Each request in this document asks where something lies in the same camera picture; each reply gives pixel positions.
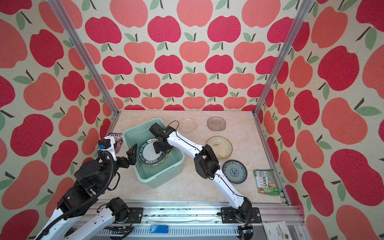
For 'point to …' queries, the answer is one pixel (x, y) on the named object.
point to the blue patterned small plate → (234, 171)
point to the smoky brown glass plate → (216, 123)
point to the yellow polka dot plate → (150, 165)
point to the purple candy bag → (118, 138)
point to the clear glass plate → (187, 125)
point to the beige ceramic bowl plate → (221, 146)
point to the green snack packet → (267, 182)
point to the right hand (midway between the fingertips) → (162, 148)
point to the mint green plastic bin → (152, 169)
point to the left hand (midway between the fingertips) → (129, 144)
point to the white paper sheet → (276, 230)
